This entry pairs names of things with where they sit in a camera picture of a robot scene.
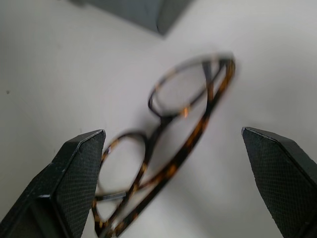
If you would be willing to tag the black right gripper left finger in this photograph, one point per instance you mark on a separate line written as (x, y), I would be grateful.
(62, 178)

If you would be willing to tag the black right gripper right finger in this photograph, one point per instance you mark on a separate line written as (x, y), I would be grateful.
(280, 178)

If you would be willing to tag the tortoiseshell glasses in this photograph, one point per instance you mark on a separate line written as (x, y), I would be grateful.
(188, 146)

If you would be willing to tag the grey glasses case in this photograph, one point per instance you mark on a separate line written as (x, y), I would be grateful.
(138, 15)

